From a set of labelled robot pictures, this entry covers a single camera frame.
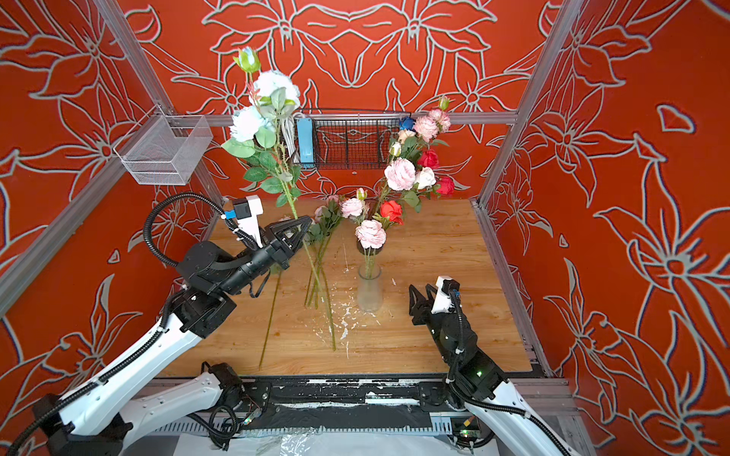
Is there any pink carnation spray stem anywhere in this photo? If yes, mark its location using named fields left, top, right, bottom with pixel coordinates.
left=409, top=96, right=452, bottom=168

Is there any white mesh wall basket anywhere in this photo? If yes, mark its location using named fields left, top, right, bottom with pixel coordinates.
left=114, top=114, right=213, bottom=185

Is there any brown ribbed glass vase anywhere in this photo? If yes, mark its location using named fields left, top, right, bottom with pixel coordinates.
left=357, top=237, right=386, bottom=256

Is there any white cable bundle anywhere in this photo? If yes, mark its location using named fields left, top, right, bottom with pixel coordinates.
left=281, top=113, right=300, bottom=163

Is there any light blue box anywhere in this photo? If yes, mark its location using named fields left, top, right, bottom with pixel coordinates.
left=297, top=118, right=316, bottom=169

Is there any cream peach rose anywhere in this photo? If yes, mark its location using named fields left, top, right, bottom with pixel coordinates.
left=387, top=129, right=417, bottom=165

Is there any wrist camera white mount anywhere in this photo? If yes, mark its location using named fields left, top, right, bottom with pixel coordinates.
left=221, top=196, right=263, bottom=250
left=431, top=275, right=460, bottom=315

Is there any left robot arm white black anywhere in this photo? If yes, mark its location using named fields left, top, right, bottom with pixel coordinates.
left=8, top=192, right=313, bottom=455

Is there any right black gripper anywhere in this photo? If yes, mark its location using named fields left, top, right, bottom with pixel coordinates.
left=409, top=284, right=460, bottom=369

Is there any pink flower bunch right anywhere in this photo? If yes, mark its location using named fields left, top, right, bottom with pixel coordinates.
left=304, top=195, right=343, bottom=308

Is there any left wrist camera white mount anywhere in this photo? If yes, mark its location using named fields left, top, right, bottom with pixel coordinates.
left=221, top=196, right=263, bottom=250

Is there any black wire wall basket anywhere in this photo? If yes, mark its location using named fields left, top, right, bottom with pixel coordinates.
left=294, top=112, right=408, bottom=170

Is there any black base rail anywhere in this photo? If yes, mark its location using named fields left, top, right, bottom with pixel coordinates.
left=233, top=374, right=471, bottom=431

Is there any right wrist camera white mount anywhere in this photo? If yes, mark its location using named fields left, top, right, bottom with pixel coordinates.
left=431, top=275, right=460, bottom=315

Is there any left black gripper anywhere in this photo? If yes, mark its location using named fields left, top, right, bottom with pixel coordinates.
left=223, top=215, right=310, bottom=298

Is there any pale blue white flower stem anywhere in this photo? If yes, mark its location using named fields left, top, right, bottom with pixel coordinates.
left=221, top=46, right=338, bottom=352

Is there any large pink peony stem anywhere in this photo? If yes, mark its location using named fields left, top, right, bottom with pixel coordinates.
left=368, top=158, right=440, bottom=224

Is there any clear frosted glass vase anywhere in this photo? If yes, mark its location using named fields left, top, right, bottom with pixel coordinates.
left=357, top=262, right=383, bottom=314

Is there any red rose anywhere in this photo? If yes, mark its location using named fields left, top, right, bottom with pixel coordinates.
left=433, top=176, right=455, bottom=197
left=417, top=149, right=440, bottom=169

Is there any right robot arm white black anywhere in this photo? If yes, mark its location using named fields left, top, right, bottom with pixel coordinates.
left=408, top=277, right=578, bottom=455

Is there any red pink mixed stem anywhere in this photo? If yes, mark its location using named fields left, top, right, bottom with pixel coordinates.
left=341, top=188, right=403, bottom=263

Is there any blue rose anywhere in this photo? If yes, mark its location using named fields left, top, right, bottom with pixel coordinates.
left=399, top=117, right=416, bottom=131

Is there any pink white flower bunch left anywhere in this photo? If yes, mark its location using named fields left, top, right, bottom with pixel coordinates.
left=258, top=269, right=282, bottom=371

